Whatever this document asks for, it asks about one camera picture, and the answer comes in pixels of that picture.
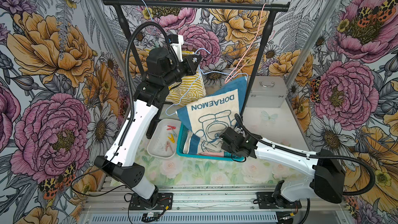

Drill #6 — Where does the black clothes rack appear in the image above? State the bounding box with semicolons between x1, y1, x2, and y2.
102;0;290;138

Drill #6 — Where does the red clothespin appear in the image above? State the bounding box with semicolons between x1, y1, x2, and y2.
167;125;176;131

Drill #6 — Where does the floral table mat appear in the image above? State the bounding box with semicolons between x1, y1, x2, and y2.
135;139;304;186

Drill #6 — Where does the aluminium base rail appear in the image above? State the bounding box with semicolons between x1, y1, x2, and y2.
79;185;354;224

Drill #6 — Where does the blue and beige towel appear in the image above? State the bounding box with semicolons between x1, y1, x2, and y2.
177;77;247;155

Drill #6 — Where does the pink towel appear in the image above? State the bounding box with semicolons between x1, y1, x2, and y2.
198;151;224;158

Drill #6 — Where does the yellow striped towel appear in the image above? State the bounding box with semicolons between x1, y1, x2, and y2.
146;48;207;106

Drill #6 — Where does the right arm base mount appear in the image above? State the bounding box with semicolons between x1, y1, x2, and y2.
252;191;302;209

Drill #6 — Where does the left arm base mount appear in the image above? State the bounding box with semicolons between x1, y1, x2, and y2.
129;192;174;211

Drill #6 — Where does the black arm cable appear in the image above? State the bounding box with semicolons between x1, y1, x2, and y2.
70;21;172;197
234;113;376;197

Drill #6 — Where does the silver aluminium case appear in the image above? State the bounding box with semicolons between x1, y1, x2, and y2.
246;76;288;108

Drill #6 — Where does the teal plastic basket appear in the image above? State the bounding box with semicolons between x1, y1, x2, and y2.
176;124;246;163

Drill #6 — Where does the yellow clothespin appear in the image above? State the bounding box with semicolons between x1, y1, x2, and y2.
169;134;175;143

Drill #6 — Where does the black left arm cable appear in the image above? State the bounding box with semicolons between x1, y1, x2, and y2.
70;21;172;197

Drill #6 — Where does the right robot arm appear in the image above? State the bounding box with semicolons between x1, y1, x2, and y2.
219;127;345;208

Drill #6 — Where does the pink wire hanger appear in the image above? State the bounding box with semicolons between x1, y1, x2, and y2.
222;10;267;84

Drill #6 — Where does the light blue wire hanger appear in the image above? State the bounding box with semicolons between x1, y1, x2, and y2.
140;0;153;22

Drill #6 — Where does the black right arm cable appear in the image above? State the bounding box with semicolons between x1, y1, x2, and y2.
234;113;376;197

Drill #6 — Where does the white plastic tray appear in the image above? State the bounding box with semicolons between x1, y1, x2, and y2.
147;119;181;159

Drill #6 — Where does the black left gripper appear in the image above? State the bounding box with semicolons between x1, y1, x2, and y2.
163;54;202;86

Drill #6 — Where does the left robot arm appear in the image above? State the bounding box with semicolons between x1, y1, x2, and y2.
94;48;202;205

